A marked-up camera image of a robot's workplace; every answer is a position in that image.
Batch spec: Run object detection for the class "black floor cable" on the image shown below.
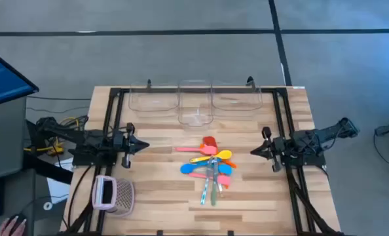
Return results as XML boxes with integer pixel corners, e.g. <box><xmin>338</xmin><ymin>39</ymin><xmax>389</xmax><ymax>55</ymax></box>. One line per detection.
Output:
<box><xmin>373</xmin><ymin>125</ymin><xmax>389</xmax><ymax>170</ymax></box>
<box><xmin>26</xmin><ymin>94</ymin><xmax>91</xmax><ymax>102</ymax></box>

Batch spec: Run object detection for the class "black aluminium table frame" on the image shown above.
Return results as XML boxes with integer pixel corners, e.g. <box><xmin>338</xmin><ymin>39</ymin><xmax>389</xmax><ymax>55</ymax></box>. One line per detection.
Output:
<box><xmin>59</xmin><ymin>86</ymin><xmax>346</xmax><ymax>236</ymax></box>

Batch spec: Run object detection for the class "narrow clear plastic bin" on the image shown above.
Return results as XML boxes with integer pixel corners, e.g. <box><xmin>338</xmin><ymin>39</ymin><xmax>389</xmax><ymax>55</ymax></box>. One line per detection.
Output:
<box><xmin>177</xmin><ymin>79</ymin><xmax>214</xmax><ymax>128</ymax></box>

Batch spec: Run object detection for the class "green-handled metal knife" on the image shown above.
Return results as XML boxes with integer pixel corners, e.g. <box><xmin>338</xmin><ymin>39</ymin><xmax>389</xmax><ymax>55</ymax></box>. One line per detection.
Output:
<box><xmin>210</xmin><ymin>157</ymin><xmax>219</xmax><ymax>207</ymax></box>

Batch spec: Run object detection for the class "black beam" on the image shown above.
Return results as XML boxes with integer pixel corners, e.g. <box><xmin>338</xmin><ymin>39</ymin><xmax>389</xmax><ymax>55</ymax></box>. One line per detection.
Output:
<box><xmin>22</xmin><ymin>153</ymin><xmax>75</xmax><ymax>185</ymax></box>

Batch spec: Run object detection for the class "pink mesh basket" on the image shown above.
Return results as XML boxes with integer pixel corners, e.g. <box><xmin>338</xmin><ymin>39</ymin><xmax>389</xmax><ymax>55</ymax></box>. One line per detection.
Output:
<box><xmin>92</xmin><ymin>174</ymin><xmax>136</xmax><ymax>218</ymax></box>

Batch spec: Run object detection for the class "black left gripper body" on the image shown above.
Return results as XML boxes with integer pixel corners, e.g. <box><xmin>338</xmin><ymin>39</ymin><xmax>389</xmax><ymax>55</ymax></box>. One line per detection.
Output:
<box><xmin>111</xmin><ymin>123</ymin><xmax>136</xmax><ymax>169</ymax></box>

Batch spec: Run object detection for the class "grey cabinet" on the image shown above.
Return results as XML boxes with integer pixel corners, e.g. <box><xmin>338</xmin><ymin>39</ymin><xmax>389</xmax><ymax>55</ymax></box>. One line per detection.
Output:
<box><xmin>0</xmin><ymin>96</ymin><xmax>28</xmax><ymax>182</ymax></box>

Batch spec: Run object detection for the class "person's hand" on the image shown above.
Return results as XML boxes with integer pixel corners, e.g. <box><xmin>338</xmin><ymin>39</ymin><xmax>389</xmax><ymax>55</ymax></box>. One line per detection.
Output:
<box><xmin>0</xmin><ymin>216</ymin><xmax>28</xmax><ymax>236</ymax></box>

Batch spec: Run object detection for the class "computer monitor with blue screen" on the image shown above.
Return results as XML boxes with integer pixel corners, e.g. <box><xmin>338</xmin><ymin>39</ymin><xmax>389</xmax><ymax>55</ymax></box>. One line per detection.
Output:
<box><xmin>0</xmin><ymin>45</ymin><xmax>40</xmax><ymax>109</ymax></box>

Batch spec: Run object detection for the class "light blue silicone spatula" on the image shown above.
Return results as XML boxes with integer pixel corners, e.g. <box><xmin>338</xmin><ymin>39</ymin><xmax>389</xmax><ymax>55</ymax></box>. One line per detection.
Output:
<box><xmin>194</xmin><ymin>159</ymin><xmax>234</xmax><ymax>177</ymax></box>

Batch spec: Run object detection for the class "black computer mouse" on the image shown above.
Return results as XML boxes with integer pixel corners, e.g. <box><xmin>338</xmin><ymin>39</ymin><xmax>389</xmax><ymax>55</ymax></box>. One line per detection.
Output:
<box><xmin>4</xmin><ymin>213</ymin><xmax>28</xmax><ymax>236</ymax></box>

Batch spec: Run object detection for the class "white paper sheet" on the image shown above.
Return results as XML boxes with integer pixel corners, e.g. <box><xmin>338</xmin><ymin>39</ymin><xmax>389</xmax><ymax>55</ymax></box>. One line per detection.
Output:
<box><xmin>46</xmin><ymin>159</ymin><xmax>73</xmax><ymax>205</ymax></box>

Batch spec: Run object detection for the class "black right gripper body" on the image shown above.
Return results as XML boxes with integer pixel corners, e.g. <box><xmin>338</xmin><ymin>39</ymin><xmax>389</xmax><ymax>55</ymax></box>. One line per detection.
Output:
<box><xmin>261</xmin><ymin>126</ymin><xmax>286</xmax><ymax>174</ymax></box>

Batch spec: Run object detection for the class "wide clear plastic bin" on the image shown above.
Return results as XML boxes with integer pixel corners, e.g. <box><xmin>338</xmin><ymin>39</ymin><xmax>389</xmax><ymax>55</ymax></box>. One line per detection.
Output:
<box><xmin>128</xmin><ymin>81</ymin><xmax>181</xmax><ymax>118</ymax></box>
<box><xmin>211</xmin><ymin>80</ymin><xmax>264</xmax><ymax>118</ymax></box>

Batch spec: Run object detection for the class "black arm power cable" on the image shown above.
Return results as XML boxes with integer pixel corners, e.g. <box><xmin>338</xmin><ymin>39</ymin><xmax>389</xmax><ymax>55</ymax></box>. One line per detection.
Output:
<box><xmin>66</xmin><ymin>165</ymin><xmax>94</xmax><ymax>230</ymax></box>

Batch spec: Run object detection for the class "yellow cable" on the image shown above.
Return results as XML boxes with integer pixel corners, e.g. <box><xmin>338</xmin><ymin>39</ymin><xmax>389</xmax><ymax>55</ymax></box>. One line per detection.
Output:
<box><xmin>24</xmin><ymin>116</ymin><xmax>81</xmax><ymax>155</ymax></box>

